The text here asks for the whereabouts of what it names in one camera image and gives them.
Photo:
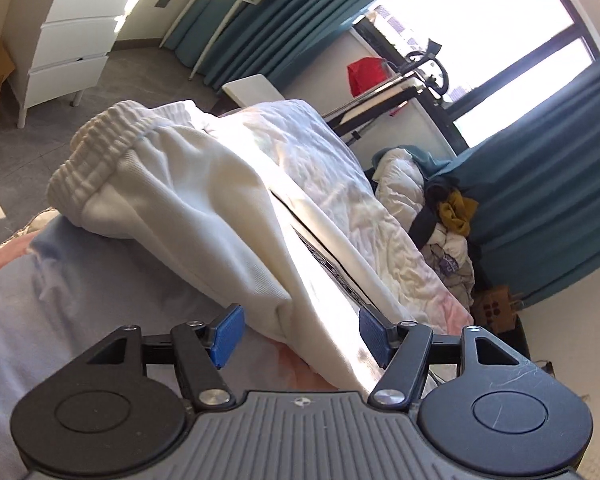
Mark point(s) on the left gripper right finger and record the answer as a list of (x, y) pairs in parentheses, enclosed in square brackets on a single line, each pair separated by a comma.
[(401, 351)]

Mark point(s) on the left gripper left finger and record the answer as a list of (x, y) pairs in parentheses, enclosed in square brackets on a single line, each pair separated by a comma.
[(200, 351)]

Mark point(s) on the white sweatpants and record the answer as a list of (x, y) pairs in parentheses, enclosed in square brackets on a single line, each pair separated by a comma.
[(220, 214)]

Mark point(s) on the pile of clothes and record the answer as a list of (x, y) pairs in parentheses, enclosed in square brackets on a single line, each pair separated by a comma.
[(445, 252)]

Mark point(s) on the mustard yellow garment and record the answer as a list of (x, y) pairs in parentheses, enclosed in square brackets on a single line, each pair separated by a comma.
[(456, 212)]

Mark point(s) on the white puffy jacket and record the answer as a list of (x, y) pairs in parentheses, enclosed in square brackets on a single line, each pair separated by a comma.
[(400, 185)]

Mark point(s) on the teal curtain by bed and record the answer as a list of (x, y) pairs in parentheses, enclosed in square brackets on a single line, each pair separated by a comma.
[(537, 185)]

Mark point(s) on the white board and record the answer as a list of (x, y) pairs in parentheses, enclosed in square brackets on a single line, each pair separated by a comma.
[(252, 90)]

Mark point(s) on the red bag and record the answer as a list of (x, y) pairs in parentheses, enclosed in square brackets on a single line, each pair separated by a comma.
[(366, 73)]

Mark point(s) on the teal curtain far side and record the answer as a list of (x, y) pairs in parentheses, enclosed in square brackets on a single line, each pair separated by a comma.
[(277, 38)]

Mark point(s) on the white drawer cabinet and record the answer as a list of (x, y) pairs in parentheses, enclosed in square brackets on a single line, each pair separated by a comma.
[(59, 47)]

